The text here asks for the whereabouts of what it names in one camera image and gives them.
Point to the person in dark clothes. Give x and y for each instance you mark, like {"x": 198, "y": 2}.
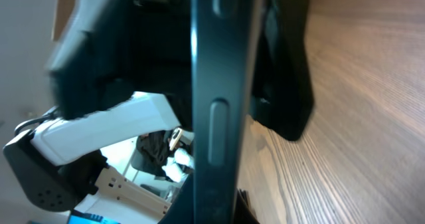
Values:
{"x": 166, "y": 154}

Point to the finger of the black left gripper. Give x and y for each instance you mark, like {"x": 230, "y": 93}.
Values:
{"x": 282, "y": 96}

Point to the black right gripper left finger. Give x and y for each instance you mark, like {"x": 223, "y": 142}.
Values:
{"x": 182, "y": 209}

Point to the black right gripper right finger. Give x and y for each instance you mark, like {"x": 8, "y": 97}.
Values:
{"x": 242, "y": 212}

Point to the blue screen smartphone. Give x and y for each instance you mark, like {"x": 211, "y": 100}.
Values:
{"x": 224, "y": 38}

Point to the beige wooden frame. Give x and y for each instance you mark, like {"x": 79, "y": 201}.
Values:
{"x": 128, "y": 196}

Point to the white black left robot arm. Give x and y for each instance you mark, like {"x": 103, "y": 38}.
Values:
{"x": 127, "y": 68}

